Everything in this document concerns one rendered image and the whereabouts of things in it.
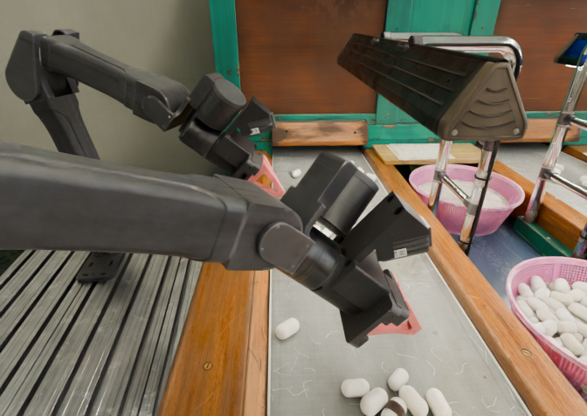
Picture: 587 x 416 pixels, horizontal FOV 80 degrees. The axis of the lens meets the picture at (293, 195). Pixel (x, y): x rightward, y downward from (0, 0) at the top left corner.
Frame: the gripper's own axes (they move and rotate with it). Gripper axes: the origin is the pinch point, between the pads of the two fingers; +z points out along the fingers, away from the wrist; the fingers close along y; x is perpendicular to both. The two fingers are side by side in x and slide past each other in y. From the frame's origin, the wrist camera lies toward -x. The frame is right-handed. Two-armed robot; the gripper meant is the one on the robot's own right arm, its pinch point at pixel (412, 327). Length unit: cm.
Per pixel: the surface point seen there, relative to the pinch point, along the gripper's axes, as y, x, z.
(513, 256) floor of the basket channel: 31.1, -12.5, 36.2
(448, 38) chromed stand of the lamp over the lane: 23.1, -28.7, -13.1
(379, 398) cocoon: -4.9, 7.2, 0.1
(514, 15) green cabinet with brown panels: 81, -60, 18
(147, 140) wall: 156, 76, -50
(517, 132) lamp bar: 1.1, -22.1, -10.1
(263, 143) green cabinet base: 79, 16, -14
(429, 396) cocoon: -4.7, 3.7, 4.7
